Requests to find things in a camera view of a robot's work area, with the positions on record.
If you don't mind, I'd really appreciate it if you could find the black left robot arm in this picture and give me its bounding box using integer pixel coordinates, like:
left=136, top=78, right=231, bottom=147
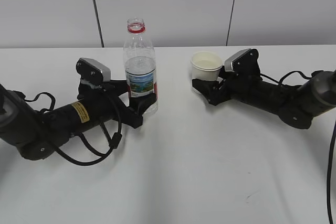
left=1, top=80, right=156, bottom=166

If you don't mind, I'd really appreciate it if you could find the white paper cup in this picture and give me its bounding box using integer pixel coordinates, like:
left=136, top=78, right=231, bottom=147
left=191, top=51, right=223, bottom=81

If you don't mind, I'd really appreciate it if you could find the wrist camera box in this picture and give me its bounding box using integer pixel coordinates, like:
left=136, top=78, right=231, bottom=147
left=76, top=58, right=111, bottom=89
left=224, top=48, right=261, bottom=77

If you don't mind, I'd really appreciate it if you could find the clear plastic water bottle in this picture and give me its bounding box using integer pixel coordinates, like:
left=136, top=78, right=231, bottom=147
left=123, top=17, right=159, bottom=116

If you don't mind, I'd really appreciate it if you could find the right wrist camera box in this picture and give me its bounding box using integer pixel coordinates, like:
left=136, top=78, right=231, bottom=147
left=224, top=48, right=261, bottom=77

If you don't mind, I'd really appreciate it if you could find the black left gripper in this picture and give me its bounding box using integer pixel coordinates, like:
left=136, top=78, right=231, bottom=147
left=77, top=80, right=157, bottom=129

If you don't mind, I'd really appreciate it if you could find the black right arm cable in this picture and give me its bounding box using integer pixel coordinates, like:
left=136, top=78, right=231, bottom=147
left=259, top=70, right=336, bottom=224

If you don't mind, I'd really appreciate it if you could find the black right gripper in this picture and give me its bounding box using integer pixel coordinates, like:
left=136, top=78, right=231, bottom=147
left=192, top=66, right=263, bottom=105

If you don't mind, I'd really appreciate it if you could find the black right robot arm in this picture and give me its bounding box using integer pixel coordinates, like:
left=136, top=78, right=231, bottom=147
left=192, top=70, right=335, bottom=129

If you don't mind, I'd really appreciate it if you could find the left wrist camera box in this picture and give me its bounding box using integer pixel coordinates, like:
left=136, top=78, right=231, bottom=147
left=76, top=58, right=111, bottom=89

